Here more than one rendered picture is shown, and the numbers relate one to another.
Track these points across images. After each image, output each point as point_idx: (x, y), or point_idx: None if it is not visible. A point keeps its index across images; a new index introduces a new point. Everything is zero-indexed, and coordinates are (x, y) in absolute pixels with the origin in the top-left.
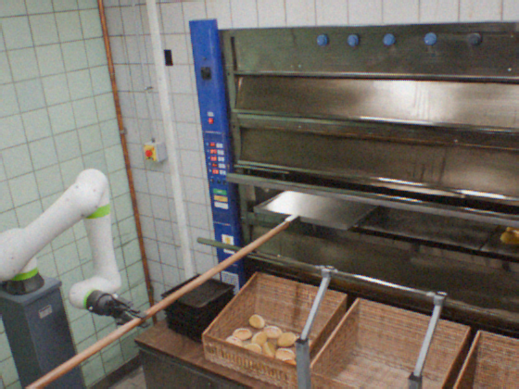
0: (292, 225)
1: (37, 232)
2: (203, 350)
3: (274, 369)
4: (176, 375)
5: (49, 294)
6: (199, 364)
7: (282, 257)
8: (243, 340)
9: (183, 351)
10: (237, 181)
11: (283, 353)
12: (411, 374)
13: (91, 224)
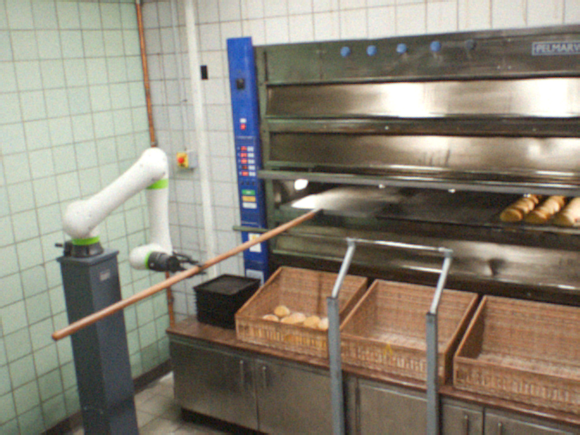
0: (317, 216)
1: (113, 193)
2: (234, 334)
3: (305, 337)
4: (207, 361)
5: (109, 261)
6: (232, 343)
7: (312, 234)
8: None
9: (214, 336)
10: (268, 176)
11: None
12: (428, 312)
13: (153, 195)
